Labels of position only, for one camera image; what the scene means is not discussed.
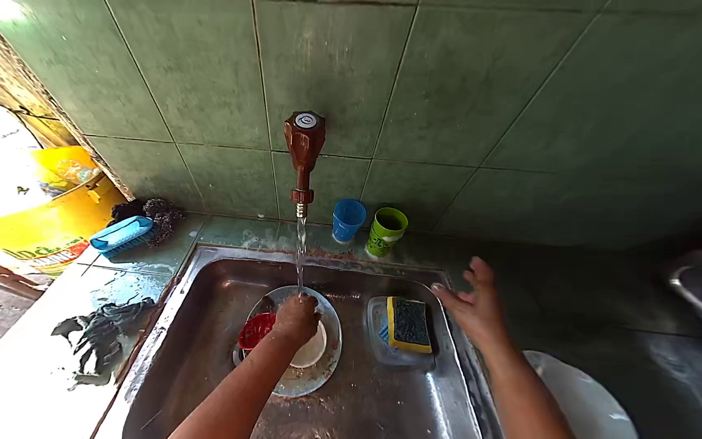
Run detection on blue scrub brush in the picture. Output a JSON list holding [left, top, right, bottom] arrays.
[[89, 215, 157, 259]]

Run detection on wooden post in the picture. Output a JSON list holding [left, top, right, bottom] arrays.
[[0, 0, 136, 202]]

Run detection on stainless steel sink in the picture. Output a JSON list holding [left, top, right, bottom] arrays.
[[121, 243, 504, 439]]

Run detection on person's left hand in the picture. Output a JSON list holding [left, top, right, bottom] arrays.
[[272, 294, 321, 351]]

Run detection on wooden beam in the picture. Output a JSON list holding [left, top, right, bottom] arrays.
[[0, 247, 45, 302]]

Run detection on yellow and dark green sponge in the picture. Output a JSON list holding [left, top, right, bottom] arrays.
[[387, 296, 433, 354]]

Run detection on yellow plastic bucket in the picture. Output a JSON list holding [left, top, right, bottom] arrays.
[[0, 145, 128, 280]]

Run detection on wet dark gray cloth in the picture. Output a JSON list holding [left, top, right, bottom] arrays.
[[50, 297, 157, 391]]

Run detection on large white round plate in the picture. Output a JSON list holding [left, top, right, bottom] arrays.
[[522, 350, 639, 439]]

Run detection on round glass plate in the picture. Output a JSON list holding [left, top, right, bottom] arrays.
[[233, 285, 343, 398]]

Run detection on small white bowl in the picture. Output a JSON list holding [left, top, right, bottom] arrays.
[[289, 321, 329, 369]]

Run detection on black scrubbing cloth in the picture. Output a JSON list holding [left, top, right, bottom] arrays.
[[107, 199, 145, 227]]

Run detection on green plastic cup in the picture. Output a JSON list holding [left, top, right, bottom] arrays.
[[365, 207, 409, 258]]

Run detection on blue plastic cup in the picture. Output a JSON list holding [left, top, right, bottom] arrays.
[[332, 198, 368, 245]]

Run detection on brown faucet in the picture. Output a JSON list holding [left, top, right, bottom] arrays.
[[284, 110, 327, 218]]

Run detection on red plastic bowl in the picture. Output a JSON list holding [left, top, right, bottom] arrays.
[[238, 312, 277, 351]]

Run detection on person's right hand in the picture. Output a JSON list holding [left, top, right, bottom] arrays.
[[430, 256, 508, 354]]

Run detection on person's left forearm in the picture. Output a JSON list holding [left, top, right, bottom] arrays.
[[168, 330, 301, 439]]

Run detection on dark metal scouring pad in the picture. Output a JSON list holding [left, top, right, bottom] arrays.
[[143, 198, 186, 248]]

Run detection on clear plastic soap container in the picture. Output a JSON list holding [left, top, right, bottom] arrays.
[[366, 296, 437, 370]]

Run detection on person's right forearm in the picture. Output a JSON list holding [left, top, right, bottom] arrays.
[[480, 337, 577, 439]]

